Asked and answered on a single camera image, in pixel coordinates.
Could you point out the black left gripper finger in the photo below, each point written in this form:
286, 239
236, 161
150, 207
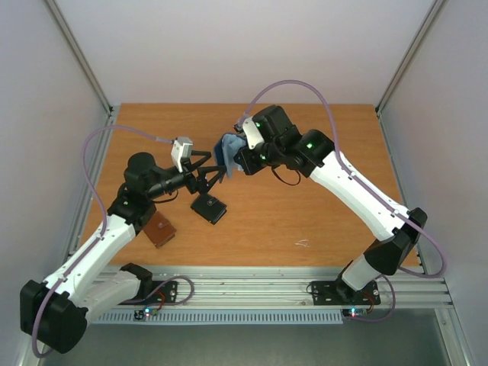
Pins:
208, 176
204, 156

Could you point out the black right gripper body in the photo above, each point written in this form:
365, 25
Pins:
246, 158

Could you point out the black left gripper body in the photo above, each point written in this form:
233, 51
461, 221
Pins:
192, 183

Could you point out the dark blue card holder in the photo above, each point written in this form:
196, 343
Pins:
226, 149

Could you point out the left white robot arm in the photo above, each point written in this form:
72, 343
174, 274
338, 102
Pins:
58, 310

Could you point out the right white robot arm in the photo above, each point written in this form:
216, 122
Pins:
272, 140

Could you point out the black card holder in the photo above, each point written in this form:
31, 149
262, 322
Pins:
209, 207

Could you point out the brown card holder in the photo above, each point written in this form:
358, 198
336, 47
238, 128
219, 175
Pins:
159, 230

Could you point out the left small circuit board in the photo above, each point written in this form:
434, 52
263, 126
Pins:
146, 313

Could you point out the small circuit board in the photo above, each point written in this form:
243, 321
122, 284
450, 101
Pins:
355, 312
146, 313

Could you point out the right small circuit board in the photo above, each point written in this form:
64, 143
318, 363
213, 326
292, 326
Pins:
355, 312

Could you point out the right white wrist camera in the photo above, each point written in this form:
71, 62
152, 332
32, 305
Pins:
251, 132

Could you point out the aluminium rail base frame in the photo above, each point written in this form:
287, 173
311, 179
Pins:
227, 287

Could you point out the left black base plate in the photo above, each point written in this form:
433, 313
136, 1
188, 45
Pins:
162, 291

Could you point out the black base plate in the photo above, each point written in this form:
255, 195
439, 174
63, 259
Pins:
162, 291
334, 293

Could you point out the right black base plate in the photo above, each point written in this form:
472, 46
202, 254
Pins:
334, 293

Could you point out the slotted grey cable duct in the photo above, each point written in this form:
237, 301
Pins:
222, 317

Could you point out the left aluminium corner post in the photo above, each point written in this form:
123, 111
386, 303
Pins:
62, 24

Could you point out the aluminium corner post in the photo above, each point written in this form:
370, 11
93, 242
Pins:
62, 24
427, 23

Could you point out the right aluminium corner post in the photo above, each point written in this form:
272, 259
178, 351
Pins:
427, 23

